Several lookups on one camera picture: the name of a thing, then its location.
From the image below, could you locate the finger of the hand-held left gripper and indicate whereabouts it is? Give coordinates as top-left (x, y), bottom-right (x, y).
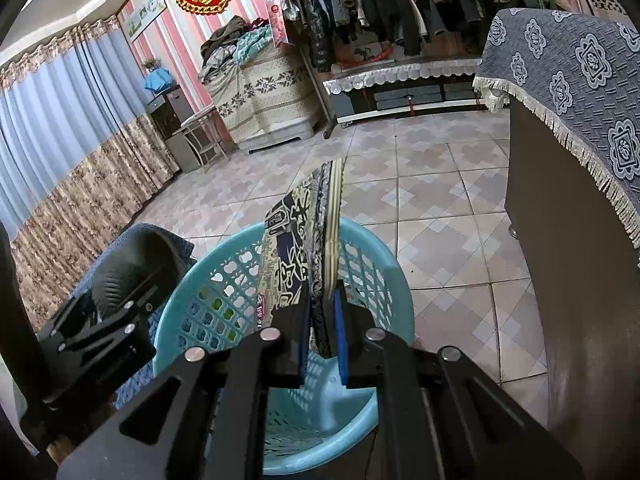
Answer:
top-left (42, 297), bottom-right (157, 406)
top-left (37, 292), bottom-right (100, 356)

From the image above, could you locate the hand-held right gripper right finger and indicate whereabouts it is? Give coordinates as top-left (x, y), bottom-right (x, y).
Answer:
top-left (330, 287), bottom-right (586, 480)

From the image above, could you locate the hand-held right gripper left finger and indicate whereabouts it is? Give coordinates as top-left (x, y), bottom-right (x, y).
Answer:
top-left (56, 285), bottom-right (313, 480)

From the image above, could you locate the patterned cloth garment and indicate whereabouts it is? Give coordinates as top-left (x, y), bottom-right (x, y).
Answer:
top-left (252, 157), bottom-right (346, 361)

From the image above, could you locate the light blue plastic basket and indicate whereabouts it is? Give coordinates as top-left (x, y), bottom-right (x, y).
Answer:
top-left (151, 218), bottom-right (416, 477)

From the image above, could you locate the dark cloth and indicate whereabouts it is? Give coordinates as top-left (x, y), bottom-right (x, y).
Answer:
top-left (92, 232), bottom-right (183, 318)

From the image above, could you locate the blue knitted blanket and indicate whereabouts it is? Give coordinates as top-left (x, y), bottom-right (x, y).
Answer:
top-left (70, 222), bottom-right (198, 411)

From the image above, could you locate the grey box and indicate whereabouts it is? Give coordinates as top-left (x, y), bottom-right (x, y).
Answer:
top-left (165, 127), bottom-right (202, 173)

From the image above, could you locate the blue and floral curtain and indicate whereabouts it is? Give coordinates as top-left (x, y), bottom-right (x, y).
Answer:
top-left (0, 20), bottom-right (181, 331)

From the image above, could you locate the metal clothes rack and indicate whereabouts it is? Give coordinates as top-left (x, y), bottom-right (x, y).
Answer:
top-left (270, 0), bottom-right (556, 141)

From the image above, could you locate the small dark cabinet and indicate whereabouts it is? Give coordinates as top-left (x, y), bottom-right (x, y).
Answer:
top-left (147, 85), bottom-right (188, 141)

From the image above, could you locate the low tv cabinet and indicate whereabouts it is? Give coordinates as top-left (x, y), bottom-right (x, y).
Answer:
top-left (324, 80), bottom-right (483, 123)

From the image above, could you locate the cream patterned cover cloth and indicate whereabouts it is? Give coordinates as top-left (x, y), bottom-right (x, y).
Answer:
top-left (206, 42), bottom-right (323, 146)

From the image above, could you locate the dark brown cabinet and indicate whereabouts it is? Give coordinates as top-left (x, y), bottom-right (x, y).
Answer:
top-left (502, 92), bottom-right (640, 480)

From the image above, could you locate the blue bag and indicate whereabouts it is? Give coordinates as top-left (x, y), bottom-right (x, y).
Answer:
top-left (144, 71), bottom-right (176, 95)

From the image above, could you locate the silver lace cloth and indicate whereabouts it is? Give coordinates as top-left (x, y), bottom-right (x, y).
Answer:
top-left (322, 57), bottom-right (483, 96)

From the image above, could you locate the printed cardboard box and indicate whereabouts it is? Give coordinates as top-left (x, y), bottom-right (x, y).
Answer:
top-left (335, 40), bottom-right (396, 68)

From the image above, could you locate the pile of folded clothes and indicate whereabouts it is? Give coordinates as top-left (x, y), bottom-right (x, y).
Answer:
top-left (200, 16), bottom-right (276, 81)

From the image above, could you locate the pink gift bag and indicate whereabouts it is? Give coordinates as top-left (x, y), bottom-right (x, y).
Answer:
top-left (267, 0), bottom-right (291, 48)

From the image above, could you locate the row of hanging clothes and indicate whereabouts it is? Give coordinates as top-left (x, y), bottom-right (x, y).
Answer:
top-left (287, 0), bottom-right (553, 73)

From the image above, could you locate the blue patterned fringed cloth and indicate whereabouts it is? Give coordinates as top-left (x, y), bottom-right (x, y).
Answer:
top-left (472, 8), bottom-right (640, 251)

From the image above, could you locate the metal frame chair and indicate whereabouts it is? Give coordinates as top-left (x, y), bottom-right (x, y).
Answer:
top-left (181, 109), bottom-right (231, 165)

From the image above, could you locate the long framed wall picture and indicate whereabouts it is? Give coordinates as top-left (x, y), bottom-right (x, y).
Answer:
top-left (122, 0), bottom-right (167, 43)

